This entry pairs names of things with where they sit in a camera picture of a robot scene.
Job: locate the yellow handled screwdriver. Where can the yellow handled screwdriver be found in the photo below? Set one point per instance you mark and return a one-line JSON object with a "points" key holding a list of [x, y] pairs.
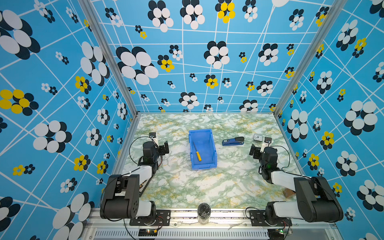
{"points": [[197, 153]]}

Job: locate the black abacus tray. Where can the black abacus tray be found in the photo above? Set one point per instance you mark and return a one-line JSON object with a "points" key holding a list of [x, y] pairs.
{"points": [[143, 185]]}

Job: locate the aluminium frame post right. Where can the aluminium frame post right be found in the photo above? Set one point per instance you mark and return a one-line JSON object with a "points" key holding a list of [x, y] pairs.
{"points": [[323, 31]]}

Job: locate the aluminium frame post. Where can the aluminium frame post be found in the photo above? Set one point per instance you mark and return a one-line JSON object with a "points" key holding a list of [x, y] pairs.
{"points": [[102, 41], [323, 31]]}

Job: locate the blue plastic bin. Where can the blue plastic bin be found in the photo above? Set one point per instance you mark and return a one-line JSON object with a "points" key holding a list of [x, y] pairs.
{"points": [[205, 144]]}

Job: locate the blue black stapler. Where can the blue black stapler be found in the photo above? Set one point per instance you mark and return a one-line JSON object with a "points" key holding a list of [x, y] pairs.
{"points": [[237, 141]]}

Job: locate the aluminium front rail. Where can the aluminium front rail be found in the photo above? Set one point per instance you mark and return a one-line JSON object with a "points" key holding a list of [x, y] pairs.
{"points": [[223, 224]]}

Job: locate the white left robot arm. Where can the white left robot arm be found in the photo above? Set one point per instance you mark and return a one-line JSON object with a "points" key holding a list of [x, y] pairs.
{"points": [[121, 197]]}

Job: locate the small grey box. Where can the small grey box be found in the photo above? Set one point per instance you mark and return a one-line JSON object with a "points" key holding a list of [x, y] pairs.
{"points": [[258, 138]]}

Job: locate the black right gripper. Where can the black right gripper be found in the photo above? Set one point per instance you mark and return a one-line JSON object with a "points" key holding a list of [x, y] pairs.
{"points": [[257, 152]]}

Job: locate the aluminium frame post left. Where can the aluminium frame post left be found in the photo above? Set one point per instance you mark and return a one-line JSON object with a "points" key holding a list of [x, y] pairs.
{"points": [[102, 41]]}

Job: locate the brown small box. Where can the brown small box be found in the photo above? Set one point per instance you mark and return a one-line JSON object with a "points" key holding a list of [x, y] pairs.
{"points": [[288, 193]]}

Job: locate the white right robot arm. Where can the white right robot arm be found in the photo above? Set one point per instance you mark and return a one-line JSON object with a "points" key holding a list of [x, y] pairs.
{"points": [[315, 200]]}

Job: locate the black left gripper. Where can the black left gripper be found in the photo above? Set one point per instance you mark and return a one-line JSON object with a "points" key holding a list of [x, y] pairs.
{"points": [[160, 149]]}

